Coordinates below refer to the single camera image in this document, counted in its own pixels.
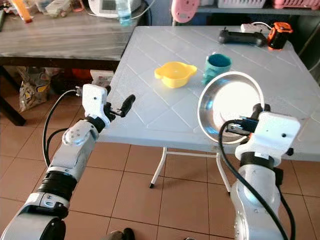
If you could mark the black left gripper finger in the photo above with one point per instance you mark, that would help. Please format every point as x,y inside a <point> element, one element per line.
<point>128,103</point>

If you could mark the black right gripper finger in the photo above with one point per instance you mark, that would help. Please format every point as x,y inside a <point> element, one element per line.
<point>260,110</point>

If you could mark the round stainless steel plate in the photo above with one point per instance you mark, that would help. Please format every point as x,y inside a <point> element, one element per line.
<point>225,97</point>

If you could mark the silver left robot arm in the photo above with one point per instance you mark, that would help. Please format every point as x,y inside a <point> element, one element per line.
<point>75,145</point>

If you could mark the white plastic folding table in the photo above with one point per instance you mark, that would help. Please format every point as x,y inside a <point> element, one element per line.
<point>160,115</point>

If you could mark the yellow plastic bowl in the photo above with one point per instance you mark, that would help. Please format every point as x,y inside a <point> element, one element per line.
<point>175,75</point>

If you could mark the teal plastic cup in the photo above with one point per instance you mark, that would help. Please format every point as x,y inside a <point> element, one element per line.
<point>215,70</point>

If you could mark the patterned shopping bag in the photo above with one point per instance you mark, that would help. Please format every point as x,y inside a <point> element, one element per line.
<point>35,90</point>

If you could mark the orange and black device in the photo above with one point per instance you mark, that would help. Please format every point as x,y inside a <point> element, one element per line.
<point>279,37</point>

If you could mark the black handheld controller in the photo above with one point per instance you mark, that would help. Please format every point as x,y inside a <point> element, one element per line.
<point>240,37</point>

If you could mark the white power strip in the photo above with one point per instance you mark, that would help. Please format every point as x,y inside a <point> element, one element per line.
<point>250,27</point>

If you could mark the grey-topped wooden table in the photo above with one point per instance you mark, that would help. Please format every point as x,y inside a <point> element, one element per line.
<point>60,42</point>

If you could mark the blue plastic water bottle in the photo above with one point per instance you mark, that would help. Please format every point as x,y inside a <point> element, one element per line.
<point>124,15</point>

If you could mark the white kitchen appliance with screen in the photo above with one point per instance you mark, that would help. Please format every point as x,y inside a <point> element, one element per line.
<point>105,7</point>

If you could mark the white plastic basket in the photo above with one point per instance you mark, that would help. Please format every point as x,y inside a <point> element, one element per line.
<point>242,3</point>

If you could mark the pink round plastic object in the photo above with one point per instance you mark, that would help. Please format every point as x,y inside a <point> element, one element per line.
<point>185,10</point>

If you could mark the orange bottle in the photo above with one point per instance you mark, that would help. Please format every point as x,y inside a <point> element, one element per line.
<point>24,12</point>

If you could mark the pink plastic basket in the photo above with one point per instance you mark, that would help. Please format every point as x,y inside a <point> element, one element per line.
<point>297,4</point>

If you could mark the small glass jar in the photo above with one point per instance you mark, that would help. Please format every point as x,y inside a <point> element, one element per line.
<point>57,7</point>

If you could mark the black robot left foot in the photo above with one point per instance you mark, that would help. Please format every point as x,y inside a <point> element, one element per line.
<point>122,235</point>

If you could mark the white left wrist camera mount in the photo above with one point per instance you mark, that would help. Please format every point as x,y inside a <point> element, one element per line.
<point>95,100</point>

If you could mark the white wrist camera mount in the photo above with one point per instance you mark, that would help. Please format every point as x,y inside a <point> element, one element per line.
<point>275,132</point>
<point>95,100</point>

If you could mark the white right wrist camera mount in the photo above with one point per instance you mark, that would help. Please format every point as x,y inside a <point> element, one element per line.
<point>275,132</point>

